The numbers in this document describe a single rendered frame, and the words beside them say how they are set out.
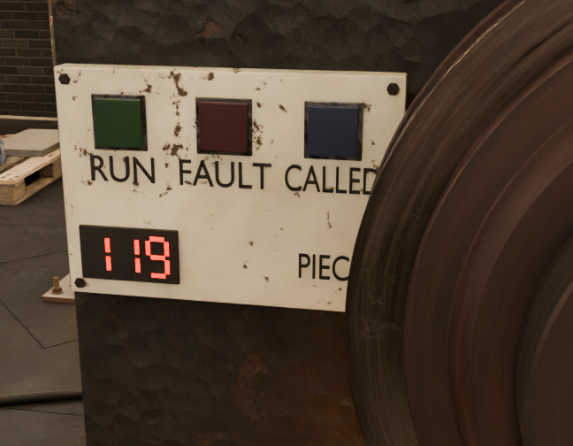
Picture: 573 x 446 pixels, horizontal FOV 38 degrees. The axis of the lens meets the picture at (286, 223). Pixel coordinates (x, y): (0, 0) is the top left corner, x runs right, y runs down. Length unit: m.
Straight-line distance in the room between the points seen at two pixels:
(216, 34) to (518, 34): 0.25
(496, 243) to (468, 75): 0.09
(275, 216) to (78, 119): 0.17
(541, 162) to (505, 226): 0.04
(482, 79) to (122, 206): 0.31
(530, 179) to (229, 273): 0.28
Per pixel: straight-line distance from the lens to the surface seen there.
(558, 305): 0.40
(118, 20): 0.65
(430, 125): 0.46
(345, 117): 0.59
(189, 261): 0.65
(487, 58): 0.45
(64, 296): 3.45
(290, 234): 0.62
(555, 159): 0.43
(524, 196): 0.43
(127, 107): 0.63
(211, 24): 0.62
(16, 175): 4.94
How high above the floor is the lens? 1.32
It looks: 18 degrees down
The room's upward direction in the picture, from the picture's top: straight up
